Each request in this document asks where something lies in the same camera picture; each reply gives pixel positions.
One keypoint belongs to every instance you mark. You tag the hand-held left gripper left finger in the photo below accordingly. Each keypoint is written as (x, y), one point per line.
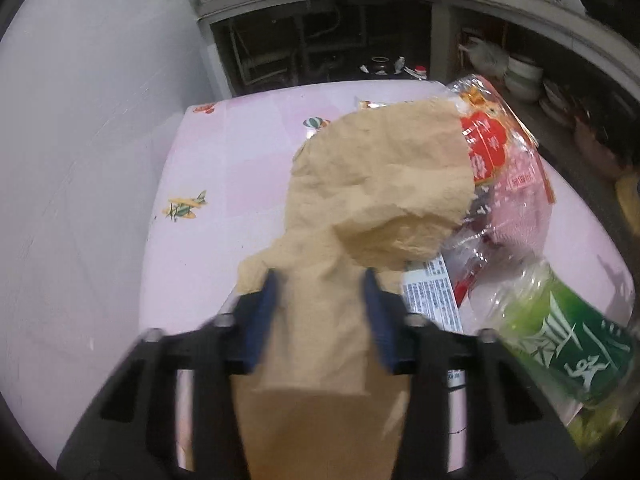
(260, 320)

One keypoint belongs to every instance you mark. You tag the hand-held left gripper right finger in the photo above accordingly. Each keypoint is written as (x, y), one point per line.
(385, 325)

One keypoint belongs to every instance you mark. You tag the brown paper sheet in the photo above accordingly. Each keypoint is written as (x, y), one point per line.
(375, 175)

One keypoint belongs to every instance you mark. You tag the plastic bottle green label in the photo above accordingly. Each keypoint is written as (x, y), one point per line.
(565, 340)

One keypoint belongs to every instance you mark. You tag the clear plastic bag red print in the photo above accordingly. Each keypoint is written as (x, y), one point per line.
(505, 160)

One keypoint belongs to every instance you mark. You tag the dark jar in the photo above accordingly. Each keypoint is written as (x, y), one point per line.
(380, 65)

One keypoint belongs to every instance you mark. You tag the yellow plastic bag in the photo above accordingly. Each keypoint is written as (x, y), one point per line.
(630, 195)

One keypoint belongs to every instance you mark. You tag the stack of plates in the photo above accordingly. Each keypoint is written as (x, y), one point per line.
(552, 100)

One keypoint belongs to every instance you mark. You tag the stack of white bowls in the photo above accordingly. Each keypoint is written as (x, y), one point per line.
(522, 77)

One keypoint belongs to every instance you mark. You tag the white plastic bag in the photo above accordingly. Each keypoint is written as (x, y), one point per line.
(482, 55)

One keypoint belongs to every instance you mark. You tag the sink drain pipe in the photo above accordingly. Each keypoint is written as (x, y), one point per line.
(320, 30)

